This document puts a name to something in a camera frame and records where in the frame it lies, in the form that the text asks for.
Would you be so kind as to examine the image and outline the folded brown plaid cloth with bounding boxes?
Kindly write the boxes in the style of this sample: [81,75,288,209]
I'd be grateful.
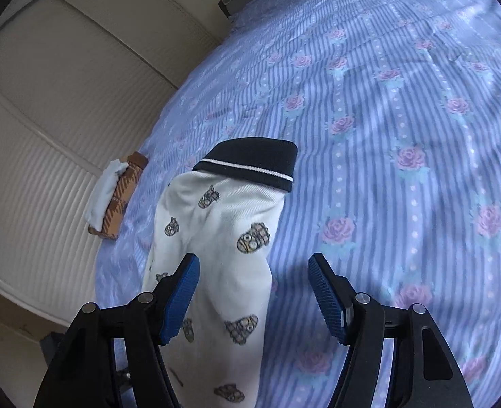
[88,152,148,239]

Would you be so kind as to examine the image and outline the blue floral bed sheet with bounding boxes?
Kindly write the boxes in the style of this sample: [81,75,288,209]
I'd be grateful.
[95,0,501,408]

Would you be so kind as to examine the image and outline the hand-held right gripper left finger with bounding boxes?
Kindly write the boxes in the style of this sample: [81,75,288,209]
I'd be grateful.
[33,253,201,408]

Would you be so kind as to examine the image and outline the cream wardrobe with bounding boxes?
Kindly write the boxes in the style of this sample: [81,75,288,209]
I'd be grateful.
[0,0,234,319]

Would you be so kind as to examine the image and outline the cream printed polo shirt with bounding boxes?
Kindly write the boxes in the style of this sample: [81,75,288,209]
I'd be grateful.
[142,137,299,408]

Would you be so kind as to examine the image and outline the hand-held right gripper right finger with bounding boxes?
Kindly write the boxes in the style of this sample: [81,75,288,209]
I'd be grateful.
[307,253,474,408]

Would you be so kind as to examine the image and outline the folded white cloth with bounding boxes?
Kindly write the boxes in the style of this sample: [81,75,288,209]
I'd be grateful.
[88,159,129,226]

